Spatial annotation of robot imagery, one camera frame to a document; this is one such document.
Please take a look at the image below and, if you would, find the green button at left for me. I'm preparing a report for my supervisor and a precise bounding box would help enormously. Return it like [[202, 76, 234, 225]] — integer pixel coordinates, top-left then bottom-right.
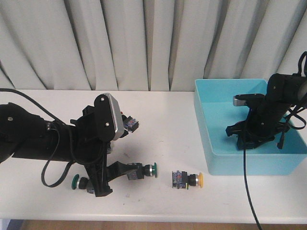
[[71, 174, 95, 194]]

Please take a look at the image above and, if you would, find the yellow button near box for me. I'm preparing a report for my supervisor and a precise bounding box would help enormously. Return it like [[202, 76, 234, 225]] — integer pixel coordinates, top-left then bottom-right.
[[172, 170, 204, 190]]

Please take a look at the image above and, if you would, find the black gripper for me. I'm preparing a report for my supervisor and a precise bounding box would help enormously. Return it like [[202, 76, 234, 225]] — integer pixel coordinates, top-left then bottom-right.
[[71, 94, 142, 197], [225, 94, 295, 150]]

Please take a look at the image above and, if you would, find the light blue plastic box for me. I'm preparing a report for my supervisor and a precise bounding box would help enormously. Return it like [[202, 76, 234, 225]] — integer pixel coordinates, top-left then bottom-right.
[[194, 79, 307, 175]]

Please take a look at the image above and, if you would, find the white pleated curtain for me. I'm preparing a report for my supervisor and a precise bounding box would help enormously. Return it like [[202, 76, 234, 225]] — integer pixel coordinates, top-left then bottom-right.
[[0, 0, 307, 91]]

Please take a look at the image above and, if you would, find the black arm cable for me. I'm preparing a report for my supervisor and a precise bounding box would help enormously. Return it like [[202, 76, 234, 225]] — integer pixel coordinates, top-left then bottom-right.
[[241, 105, 307, 230], [0, 88, 80, 187]]

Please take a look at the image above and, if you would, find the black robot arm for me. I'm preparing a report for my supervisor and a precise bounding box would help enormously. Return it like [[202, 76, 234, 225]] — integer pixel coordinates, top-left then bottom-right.
[[0, 93, 145, 197], [226, 52, 307, 150]]

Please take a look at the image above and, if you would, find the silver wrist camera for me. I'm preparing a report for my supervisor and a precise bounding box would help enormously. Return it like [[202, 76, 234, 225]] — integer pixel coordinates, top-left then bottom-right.
[[232, 92, 264, 106], [105, 93, 125, 140]]

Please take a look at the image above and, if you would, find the red button lying on table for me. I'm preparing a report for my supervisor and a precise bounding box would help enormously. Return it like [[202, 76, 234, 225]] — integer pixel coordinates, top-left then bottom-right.
[[121, 113, 139, 133]]

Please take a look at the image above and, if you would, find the green button near centre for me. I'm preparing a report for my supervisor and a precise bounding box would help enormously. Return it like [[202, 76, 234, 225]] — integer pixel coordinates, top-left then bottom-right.
[[127, 162, 158, 180]]

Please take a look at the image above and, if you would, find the green button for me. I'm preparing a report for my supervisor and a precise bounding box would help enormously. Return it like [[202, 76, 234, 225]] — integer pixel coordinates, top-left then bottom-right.
[[71, 174, 95, 194], [127, 162, 158, 180]]

